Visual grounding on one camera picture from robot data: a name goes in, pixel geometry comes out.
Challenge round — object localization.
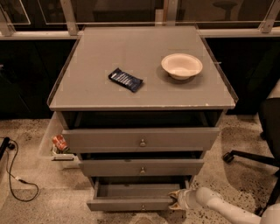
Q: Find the black floor cable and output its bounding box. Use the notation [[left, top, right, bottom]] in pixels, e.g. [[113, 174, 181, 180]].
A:
[[0, 136, 39, 203]]

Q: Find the grey top drawer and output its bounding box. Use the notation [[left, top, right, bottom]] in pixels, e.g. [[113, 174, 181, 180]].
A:
[[62, 128, 219, 153]]

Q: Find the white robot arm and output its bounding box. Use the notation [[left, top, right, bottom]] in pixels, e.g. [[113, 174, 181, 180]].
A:
[[168, 187, 280, 224]]

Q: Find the clear plastic bin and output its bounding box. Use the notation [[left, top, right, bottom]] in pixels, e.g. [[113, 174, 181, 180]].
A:
[[38, 113, 79, 169]]

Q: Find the grey middle drawer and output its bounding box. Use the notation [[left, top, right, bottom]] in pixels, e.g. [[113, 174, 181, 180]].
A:
[[79, 159, 204, 177]]

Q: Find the white paper bowl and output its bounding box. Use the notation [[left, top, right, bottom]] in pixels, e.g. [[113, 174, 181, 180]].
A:
[[161, 53, 203, 81]]

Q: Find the blue snack packet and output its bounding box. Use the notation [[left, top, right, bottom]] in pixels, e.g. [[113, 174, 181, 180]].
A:
[[108, 68, 143, 93]]

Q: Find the orange snack bag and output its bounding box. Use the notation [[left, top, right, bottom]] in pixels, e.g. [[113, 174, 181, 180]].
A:
[[52, 135, 67, 151]]

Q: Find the grey drawer cabinet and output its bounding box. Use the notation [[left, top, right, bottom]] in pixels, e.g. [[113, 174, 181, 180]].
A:
[[46, 25, 239, 187]]

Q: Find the grey bottom drawer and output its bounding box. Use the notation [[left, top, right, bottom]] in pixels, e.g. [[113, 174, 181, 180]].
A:
[[87, 176, 190, 212]]

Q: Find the grey drawer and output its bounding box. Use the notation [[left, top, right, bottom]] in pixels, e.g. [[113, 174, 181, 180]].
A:
[[87, 176, 190, 212], [79, 159, 204, 177], [62, 128, 219, 153]]

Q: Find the metal railing frame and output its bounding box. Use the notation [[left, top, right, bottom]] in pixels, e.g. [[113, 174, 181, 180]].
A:
[[0, 0, 280, 39]]

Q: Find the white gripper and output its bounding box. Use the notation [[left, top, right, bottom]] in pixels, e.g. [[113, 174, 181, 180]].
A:
[[168, 189, 195, 211]]

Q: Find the black office chair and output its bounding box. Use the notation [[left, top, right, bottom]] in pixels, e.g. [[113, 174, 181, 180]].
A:
[[222, 97, 280, 215]]

